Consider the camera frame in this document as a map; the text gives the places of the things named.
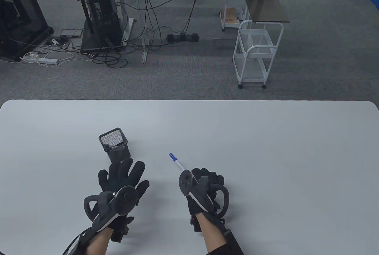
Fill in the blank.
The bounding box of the person's right hand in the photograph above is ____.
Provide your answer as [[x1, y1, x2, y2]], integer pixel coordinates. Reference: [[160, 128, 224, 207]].
[[187, 168, 228, 233]]

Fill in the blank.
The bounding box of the person's left hand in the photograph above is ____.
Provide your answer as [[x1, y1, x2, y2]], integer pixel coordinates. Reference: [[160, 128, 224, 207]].
[[98, 158, 150, 243]]

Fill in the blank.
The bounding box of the black mesh pen holder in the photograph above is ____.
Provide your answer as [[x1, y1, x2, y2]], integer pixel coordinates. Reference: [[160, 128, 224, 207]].
[[99, 127, 131, 164]]

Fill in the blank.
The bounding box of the blue-capped white marker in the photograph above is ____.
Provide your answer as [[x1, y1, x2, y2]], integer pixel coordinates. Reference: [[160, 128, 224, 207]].
[[169, 153, 187, 172]]

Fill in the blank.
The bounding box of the person's right forearm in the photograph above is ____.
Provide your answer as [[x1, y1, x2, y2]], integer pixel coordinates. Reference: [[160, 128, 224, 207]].
[[197, 215, 227, 252]]

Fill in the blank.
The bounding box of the person's left forearm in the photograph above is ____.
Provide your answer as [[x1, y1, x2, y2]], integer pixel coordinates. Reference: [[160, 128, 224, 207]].
[[86, 227, 114, 255]]

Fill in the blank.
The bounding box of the black left hand controller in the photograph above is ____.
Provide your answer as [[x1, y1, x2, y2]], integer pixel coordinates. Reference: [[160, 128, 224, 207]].
[[84, 186, 139, 232]]

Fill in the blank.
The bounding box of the black hand controller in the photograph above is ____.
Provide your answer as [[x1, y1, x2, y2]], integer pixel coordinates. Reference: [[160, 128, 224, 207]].
[[179, 170, 230, 217], [84, 186, 139, 232]]

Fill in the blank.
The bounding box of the black right hand controller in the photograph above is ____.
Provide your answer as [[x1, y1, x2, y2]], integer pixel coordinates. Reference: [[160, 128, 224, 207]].
[[179, 170, 230, 217]]

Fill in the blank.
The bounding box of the white power strip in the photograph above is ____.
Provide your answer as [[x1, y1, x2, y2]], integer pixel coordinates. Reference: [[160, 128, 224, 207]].
[[23, 55, 58, 66]]

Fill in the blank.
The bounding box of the black power strip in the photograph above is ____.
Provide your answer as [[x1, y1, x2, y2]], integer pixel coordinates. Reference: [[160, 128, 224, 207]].
[[166, 33, 200, 43]]

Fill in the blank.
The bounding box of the grey flat box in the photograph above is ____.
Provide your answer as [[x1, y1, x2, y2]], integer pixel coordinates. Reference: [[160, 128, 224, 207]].
[[60, 29, 83, 38]]

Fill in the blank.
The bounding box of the brown cardboard box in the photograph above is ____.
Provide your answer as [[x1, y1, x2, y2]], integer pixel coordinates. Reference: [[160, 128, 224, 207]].
[[220, 7, 241, 25]]

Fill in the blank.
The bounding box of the black computer tower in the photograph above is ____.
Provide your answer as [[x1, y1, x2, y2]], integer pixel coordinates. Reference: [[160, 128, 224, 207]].
[[84, 0, 123, 47]]

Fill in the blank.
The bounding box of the dark brown side table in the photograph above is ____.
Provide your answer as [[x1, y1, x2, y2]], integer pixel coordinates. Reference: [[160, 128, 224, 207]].
[[243, 0, 290, 24]]

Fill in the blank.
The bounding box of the black cabinet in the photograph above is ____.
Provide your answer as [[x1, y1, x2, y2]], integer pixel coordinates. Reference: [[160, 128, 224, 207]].
[[0, 0, 54, 62]]

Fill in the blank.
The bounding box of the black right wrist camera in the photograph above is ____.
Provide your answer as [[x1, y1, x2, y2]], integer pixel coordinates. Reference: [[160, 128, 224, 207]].
[[206, 228, 245, 255]]

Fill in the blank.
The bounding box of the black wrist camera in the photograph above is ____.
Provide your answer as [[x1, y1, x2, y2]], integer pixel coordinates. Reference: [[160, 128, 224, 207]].
[[63, 228, 95, 255], [206, 228, 245, 255]]

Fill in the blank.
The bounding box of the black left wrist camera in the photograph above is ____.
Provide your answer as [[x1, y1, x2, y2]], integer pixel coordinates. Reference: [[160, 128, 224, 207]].
[[63, 228, 95, 255]]

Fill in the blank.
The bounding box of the white wire rolling cart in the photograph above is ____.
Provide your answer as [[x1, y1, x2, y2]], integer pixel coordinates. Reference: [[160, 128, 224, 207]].
[[233, 20, 284, 89]]

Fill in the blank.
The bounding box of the tangle of black cables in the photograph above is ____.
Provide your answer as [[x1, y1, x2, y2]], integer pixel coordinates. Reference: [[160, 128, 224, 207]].
[[70, 0, 213, 68]]

